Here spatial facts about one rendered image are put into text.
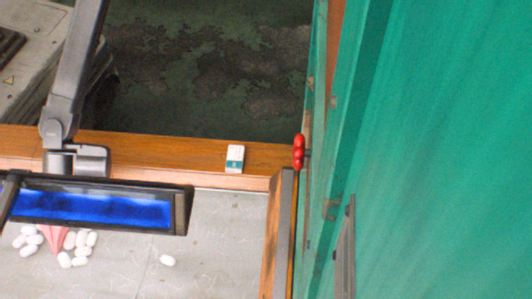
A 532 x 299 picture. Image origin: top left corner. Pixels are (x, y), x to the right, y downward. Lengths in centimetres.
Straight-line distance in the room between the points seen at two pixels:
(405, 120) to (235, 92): 212
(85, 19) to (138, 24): 156
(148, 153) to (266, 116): 106
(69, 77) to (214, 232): 42
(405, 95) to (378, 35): 6
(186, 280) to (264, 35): 163
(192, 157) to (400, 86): 102
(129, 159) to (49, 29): 89
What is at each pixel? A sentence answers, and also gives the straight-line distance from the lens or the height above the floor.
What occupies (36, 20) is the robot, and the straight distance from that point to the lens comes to 204.
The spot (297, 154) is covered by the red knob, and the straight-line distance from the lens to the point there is 58.
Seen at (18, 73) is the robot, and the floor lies 47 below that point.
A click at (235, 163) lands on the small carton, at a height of 79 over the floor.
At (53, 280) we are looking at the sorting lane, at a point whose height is 74.
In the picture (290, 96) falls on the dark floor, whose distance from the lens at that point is 226.
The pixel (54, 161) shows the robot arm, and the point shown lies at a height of 90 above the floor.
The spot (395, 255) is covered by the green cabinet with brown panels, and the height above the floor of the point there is 159.
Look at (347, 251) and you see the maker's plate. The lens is 26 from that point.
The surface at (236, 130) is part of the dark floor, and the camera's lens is 215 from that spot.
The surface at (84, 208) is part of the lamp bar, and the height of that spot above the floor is 108.
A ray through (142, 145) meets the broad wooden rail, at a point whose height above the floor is 76.
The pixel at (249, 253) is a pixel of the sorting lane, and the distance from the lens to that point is 109.
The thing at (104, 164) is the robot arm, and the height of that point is 89.
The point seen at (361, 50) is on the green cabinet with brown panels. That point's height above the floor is 159.
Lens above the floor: 174
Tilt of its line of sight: 56 degrees down
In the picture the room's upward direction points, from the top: 1 degrees clockwise
